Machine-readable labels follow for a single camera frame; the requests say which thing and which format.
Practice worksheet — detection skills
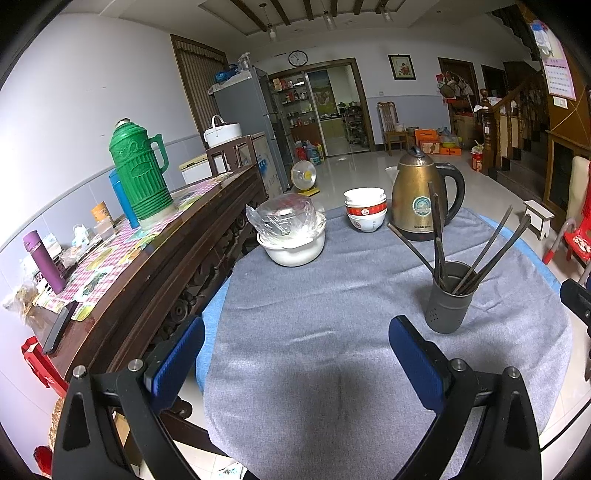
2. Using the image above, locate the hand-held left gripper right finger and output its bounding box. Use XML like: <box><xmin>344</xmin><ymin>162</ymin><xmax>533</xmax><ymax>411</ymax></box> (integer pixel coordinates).
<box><xmin>388</xmin><ymin>315</ymin><xmax>542</xmax><ymax>480</ymax></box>

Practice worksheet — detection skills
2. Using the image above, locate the orange box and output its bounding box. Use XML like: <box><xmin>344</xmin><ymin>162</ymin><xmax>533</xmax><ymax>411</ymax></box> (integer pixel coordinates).
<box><xmin>414</xmin><ymin>128</ymin><xmax>442</xmax><ymax>155</ymax></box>

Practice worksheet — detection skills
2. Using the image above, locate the grey metal utensil holder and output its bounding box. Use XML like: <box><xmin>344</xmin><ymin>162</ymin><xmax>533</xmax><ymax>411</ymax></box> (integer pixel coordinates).
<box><xmin>426</xmin><ymin>261</ymin><xmax>476</xmax><ymax>334</ymax></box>

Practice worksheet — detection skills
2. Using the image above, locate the round table with grey cloth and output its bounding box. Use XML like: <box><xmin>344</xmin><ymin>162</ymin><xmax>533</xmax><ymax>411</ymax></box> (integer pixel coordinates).
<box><xmin>203</xmin><ymin>205</ymin><xmax>573</xmax><ymax>480</ymax></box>

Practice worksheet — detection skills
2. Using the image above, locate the black smartphone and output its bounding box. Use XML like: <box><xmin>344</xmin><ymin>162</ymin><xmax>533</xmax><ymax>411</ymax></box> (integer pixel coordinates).
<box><xmin>42</xmin><ymin>301</ymin><xmax>79</xmax><ymax>355</ymax></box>

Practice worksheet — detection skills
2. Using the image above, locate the clear glass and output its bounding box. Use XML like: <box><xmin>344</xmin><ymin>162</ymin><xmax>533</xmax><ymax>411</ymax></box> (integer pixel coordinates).
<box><xmin>93</xmin><ymin>218</ymin><xmax>116</xmax><ymax>243</ymax></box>

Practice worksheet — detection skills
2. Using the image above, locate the green thermos flask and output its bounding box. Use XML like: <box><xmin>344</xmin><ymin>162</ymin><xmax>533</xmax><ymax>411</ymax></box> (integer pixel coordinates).
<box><xmin>109</xmin><ymin>119</ymin><xmax>174</xmax><ymax>232</ymax></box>

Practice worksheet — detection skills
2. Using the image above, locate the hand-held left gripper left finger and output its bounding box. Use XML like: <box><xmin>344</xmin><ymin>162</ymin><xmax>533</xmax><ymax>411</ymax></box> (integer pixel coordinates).
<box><xmin>52</xmin><ymin>315</ymin><xmax>207</xmax><ymax>480</ymax></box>

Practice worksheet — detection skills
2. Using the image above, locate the small white stool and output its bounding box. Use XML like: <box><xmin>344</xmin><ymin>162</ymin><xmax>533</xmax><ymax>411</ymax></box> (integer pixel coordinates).
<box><xmin>523</xmin><ymin>200</ymin><xmax>555</xmax><ymax>241</ymax></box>

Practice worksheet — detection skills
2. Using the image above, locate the dark wooden chair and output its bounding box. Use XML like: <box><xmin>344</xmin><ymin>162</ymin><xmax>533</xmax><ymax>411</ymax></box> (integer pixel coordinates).
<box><xmin>206</xmin><ymin>135</ymin><xmax>256</xmax><ymax>175</ymax></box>

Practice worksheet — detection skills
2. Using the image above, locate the red paper bag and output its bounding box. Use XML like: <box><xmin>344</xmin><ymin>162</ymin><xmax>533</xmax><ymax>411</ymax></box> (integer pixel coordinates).
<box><xmin>21</xmin><ymin>336</ymin><xmax>70</xmax><ymax>398</ymax></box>

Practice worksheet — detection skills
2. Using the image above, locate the pink wall calendar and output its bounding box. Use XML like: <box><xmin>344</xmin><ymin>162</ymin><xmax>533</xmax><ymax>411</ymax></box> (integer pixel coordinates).
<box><xmin>531</xmin><ymin>18</ymin><xmax>578</xmax><ymax>101</ymax></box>

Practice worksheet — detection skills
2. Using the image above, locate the grey refrigerator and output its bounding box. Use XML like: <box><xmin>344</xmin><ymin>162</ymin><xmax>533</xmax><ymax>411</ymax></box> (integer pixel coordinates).
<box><xmin>210</xmin><ymin>67</ymin><xmax>289</xmax><ymax>199</ymax></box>

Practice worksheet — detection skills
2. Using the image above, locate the wooden stair railing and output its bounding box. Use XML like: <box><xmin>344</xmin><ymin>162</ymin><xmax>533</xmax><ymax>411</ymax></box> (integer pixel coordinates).
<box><xmin>475</xmin><ymin>69</ymin><xmax>551</xmax><ymax>182</ymax></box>

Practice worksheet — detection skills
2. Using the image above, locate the purple bottle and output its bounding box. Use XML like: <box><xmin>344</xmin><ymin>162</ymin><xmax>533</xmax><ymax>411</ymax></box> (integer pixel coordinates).
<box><xmin>23</xmin><ymin>231</ymin><xmax>66</xmax><ymax>295</ymax></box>

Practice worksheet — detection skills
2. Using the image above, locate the shelf with bottles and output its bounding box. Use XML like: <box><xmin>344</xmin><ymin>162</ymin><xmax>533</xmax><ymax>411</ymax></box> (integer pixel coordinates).
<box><xmin>269</xmin><ymin>71</ymin><xmax>325</xmax><ymax>158</ymax></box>

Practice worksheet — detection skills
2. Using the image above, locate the bundle of dark chopsticks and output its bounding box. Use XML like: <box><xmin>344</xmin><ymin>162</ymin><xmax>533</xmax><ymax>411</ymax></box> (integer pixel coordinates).
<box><xmin>387</xmin><ymin>181</ymin><xmax>533</xmax><ymax>296</ymax></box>

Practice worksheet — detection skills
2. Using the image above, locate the small red object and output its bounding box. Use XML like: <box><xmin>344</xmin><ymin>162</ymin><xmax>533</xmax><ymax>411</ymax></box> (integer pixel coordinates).
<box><xmin>33</xmin><ymin>445</ymin><xmax>54</xmax><ymax>477</ymax></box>

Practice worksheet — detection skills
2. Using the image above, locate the red banded white bowl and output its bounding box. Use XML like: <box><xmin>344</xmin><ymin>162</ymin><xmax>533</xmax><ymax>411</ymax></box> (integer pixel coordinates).
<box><xmin>346</xmin><ymin>208</ymin><xmax>387</xmax><ymax>233</ymax></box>

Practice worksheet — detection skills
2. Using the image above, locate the small round fan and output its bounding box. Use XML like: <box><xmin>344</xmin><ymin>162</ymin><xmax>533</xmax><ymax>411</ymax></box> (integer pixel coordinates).
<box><xmin>290</xmin><ymin>161</ymin><xmax>320</xmax><ymax>197</ymax></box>

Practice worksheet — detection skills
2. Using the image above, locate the dark wooden sideboard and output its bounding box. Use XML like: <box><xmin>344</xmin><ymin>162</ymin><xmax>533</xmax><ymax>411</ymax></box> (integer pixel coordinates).
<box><xmin>25</xmin><ymin>164</ymin><xmax>271</xmax><ymax>386</ymax></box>

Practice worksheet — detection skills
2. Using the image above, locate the white cabinet blue print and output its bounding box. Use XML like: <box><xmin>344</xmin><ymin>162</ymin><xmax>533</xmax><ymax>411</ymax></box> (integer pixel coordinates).
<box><xmin>252</xmin><ymin>134</ymin><xmax>285</xmax><ymax>200</ymax></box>

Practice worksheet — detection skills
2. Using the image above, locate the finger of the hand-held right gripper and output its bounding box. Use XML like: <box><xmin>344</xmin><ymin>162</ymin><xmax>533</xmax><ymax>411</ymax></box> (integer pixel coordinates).
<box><xmin>560</xmin><ymin>279</ymin><xmax>591</xmax><ymax>325</ymax></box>

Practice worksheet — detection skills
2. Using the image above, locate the pink checkered cloth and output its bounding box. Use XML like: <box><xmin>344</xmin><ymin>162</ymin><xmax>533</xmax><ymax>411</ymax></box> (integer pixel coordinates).
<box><xmin>28</xmin><ymin>173</ymin><xmax>237</xmax><ymax>322</ymax></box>

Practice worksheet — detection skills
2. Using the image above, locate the orange cup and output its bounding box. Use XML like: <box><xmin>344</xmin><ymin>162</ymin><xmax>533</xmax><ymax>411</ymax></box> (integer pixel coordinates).
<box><xmin>90</xmin><ymin>200</ymin><xmax>113</xmax><ymax>225</ymax></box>

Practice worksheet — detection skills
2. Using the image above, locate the white chest freezer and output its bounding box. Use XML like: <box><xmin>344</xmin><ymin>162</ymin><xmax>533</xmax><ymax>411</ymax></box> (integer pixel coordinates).
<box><xmin>179</xmin><ymin>154</ymin><xmax>214</xmax><ymax>185</ymax></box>

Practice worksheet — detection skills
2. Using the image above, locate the red plastic chair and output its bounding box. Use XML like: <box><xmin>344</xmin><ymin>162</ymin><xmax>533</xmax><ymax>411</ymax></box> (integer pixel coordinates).
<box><xmin>542</xmin><ymin>157</ymin><xmax>591</xmax><ymax>266</ymax></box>

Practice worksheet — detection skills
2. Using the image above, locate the brown door curtain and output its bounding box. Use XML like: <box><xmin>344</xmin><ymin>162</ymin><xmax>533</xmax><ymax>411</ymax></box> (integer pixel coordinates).
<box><xmin>171</xmin><ymin>34</ymin><xmax>230</xmax><ymax>139</ymax></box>

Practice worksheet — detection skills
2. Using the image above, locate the gold electric kettle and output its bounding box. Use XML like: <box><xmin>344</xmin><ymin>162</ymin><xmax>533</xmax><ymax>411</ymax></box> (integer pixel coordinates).
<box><xmin>392</xmin><ymin>147</ymin><xmax>466</xmax><ymax>241</ymax></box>

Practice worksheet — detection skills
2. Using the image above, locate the brown wooden chair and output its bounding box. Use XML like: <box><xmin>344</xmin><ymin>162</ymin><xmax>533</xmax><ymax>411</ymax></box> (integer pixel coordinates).
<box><xmin>377</xmin><ymin>102</ymin><xmax>410</xmax><ymax>155</ymax></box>

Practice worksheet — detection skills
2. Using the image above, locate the blue thermos flask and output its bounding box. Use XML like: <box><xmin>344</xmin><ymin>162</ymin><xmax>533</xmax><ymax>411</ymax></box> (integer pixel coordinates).
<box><xmin>108</xmin><ymin>168</ymin><xmax>140</xmax><ymax>230</ymax></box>

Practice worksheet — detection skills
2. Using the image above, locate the white pot with handle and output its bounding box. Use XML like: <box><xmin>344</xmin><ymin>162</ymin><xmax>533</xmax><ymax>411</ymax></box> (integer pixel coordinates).
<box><xmin>204</xmin><ymin>115</ymin><xmax>242</xmax><ymax>148</ymax></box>

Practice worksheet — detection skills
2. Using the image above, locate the framed wall picture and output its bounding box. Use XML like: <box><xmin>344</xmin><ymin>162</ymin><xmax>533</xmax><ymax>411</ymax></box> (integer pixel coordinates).
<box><xmin>388</xmin><ymin>54</ymin><xmax>413</xmax><ymax>81</ymax></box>

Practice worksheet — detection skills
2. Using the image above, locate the blue table cover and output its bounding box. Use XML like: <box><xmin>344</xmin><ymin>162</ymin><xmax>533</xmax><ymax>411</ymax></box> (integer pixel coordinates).
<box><xmin>195</xmin><ymin>203</ymin><xmax>573</xmax><ymax>386</ymax></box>

